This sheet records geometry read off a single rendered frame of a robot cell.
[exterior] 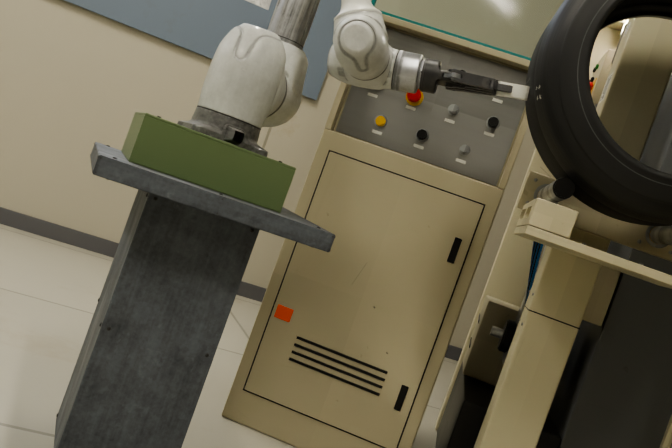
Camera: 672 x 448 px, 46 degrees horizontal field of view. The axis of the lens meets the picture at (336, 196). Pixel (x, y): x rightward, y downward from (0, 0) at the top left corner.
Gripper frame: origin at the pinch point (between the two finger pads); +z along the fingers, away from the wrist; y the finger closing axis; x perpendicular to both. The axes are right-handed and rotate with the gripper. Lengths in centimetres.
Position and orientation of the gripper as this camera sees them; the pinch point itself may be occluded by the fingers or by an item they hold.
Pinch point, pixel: (512, 90)
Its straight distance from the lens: 180.9
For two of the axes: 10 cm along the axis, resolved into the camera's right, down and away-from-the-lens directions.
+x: -2.1, 9.8, -0.2
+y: 1.6, 0.5, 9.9
